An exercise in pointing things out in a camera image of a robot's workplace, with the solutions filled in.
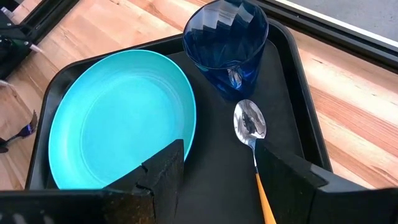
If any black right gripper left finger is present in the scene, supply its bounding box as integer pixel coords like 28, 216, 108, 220
104, 138, 185, 224

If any blue faceted plastic cup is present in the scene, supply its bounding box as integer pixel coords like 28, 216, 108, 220
182, 0, 270, 101

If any teal plastic plate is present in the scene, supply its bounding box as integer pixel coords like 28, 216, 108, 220
48, 49, 197, 190

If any metal spoon with wooden handle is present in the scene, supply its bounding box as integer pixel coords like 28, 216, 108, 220
233, 99, 277, 224

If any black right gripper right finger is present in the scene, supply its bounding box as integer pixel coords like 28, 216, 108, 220
254, 138, 329, 224

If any black plastic tray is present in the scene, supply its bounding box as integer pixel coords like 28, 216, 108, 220
24, 17, 333, 224

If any iridescent fork with blue handle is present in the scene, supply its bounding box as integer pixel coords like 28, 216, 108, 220
0, 110, 39, 149

